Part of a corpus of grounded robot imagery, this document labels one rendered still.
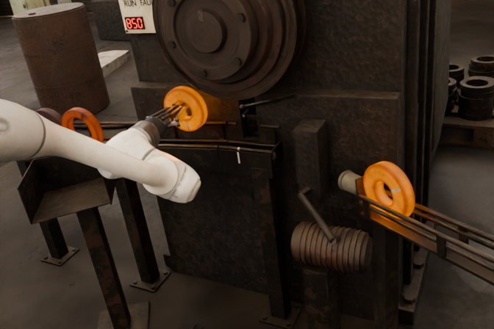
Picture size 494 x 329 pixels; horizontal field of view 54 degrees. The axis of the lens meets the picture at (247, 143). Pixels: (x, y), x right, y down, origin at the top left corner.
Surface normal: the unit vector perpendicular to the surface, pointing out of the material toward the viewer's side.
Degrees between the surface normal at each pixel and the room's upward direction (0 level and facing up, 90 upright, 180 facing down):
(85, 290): 1
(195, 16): 90
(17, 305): 0
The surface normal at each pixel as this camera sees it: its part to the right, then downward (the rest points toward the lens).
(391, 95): -0.12, -0.90
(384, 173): -0.87, 0.30
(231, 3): -0.44, 0.44
